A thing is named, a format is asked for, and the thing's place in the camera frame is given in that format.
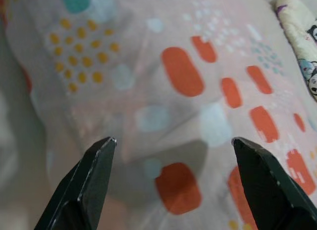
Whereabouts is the cream cartoon print blanket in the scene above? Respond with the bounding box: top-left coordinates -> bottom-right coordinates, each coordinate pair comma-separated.
269,0 -> 317,102

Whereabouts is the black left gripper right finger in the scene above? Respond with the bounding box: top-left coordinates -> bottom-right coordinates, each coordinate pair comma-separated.
231,137 -> 317,230

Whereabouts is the pink patterned pillow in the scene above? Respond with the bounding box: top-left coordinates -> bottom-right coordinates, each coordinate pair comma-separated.
0,0 -> 317,230

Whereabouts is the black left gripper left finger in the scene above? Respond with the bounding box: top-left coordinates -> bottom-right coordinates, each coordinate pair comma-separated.
33,137 -> 117,230

